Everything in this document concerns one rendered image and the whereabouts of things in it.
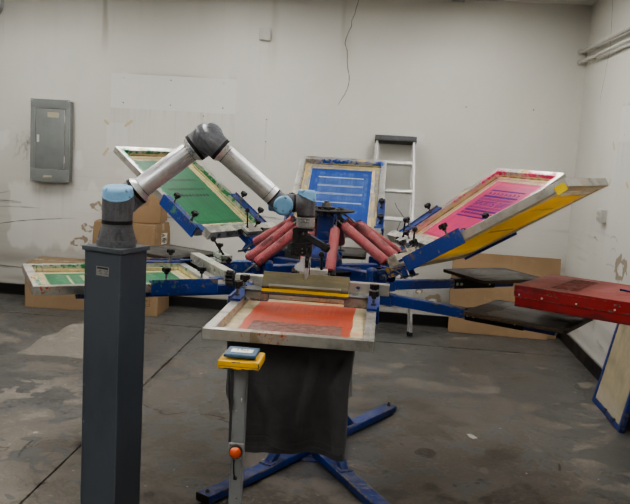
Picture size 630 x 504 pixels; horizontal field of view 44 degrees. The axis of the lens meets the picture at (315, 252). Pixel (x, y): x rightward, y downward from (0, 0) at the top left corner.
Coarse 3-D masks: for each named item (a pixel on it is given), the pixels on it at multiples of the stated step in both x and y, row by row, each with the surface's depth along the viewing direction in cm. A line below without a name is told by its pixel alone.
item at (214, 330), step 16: (240, 304) 311; (224, 320) 281; (368, 320) 289; (208, 336) 262; (224, 336) 262; (240, 336) 261; (256, 336) 261; (272, 336) 260; (288, 336) 260; (304, 336) 259; (320, 336) 260; (336, 336) 261; (368, 336) 264
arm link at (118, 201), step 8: (112, 184) 298; (120, 184) 299; (104, 192) 292; (112, 192) 290; (120, 192) 291; (128, 192) 293; (104, 200) 292; (112, 200) 290; (120, 200) 291; (128, 200) 293; (104, 208) 292; (112, 208) 291; (120, 208) 291; (128, 208) 294; (104, 216) 292; (112, 216) 291; (120, 216) 292; (128, 216) 294
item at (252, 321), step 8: (264, 304) 324; (272, 304) 325; (280, 304) 326; (288, 304) 327; (296, 304) 328; (304, 304) 329; (256, 312) 308; (264, 312) 308; (272, 312) 309; (280, 312) 310; (288, 312) 311; (296, 312) 312; (248, 320) 293; (256, 320) 294; (248, 328) 280; (256, 328) 281; (264, 328) 282; (272, 328) 282; (280, 328) 283; (288, 328) 284
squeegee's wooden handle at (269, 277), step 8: (264, 272) 319; (272, 272) 319; (280, 272) 319; (264, 280) 318; (272, 280) 317; (280, 280) 317; (288, 280) 317; (296, 280) 317; (304, 280) 317; (312, 280) 317; (320, 280) 316; (328, 280) 316; (336, 280) 316; (344, 280) 316; (336, 288) 314; (344, 288) 314
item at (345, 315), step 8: (304, 312) 313; (312, 312) 314; (320, 312) 314; (328, 312) 315; (336, 312) 316; (344, 312) 317; (352, 312) 318; (344, 320) 302; (352, 320) 303; (296, 328) 284; (304, 328) 285; (312, 328) 286; (320, 328) 287; (328, 328) 287; (336, 328) 288; (344, 328) 289; (344, 336) 277
